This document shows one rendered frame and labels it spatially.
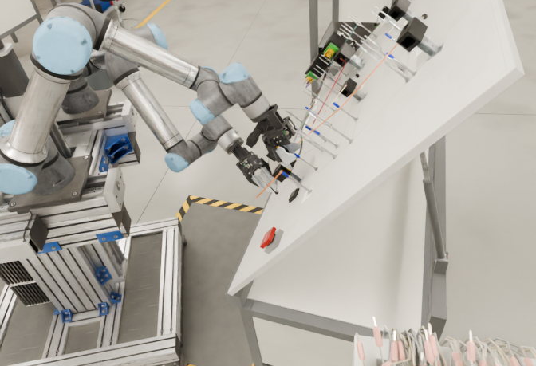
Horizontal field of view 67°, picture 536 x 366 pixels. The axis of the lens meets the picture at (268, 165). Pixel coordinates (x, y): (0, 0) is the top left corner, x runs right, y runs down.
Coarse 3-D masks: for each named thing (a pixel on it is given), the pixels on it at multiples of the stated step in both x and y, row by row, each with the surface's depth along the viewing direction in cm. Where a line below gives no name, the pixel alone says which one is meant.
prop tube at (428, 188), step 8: (424, 184) 97; (432, 184) 97; (424, 192) 99; (432, 192) 98; (432, 200) 99; (432, 208) 100; (432, 216) 102; (432, 224) 104; (432, 232) 106; (440, 232) 105; (440, 240) 107; (440, 248) 108; (440, 256) 110
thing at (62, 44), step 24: (48, 24) 89; (72, 24) 91; (48, 48) 90; (72, 48) 92; (48, 72) 94; (72, 72) 95; (24, 96) 101; (48, 96) 100; (24, 120) 103; (48, 120) 104; (0, 144) 107; (24, 144) 106; (0, 168) 106; (24, 168) 109; (24, 192) 113
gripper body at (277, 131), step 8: (264, 112) 115; (272, 112) 114; (256, 120) 116; (264, 120) 118; (272, 120) 116; (280, 120) 117; (288, 120) 119; (264, 128) 119; (272, 128) 118; (280, 128) 117; (288, 128) 119; (296, 128) 121; (264, 136) 119; (272, 136) 118; (280, 136) 118; (288, 136) 118; (272, 144) 120; (280, 144) 120
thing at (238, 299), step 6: (306, 114) 206; (300, 126) 198; (270, 192) 164; (252, 234) 148; (246, 246) 144; (252, 282) 139; (228, 288) 131; (246, 288) 134; (228, 294) 130; (234, 294) 129; (240, 294) 129; (246, 294) 134; (228, 300) 132; (234, 300) 131; (240, 300) 130; (240, 306) 132
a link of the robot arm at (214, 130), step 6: (216, 120) 137; (222, 120) 137; (204, 126) 139; (210, 126) 137; (216, 126) 136; (222, 126) 136; (228, 126) 137; (204, 132) 141; (210, 132) 138; (216, 132) 136; (222, 132) 136; (210, 138) 141; (216, 138) 137
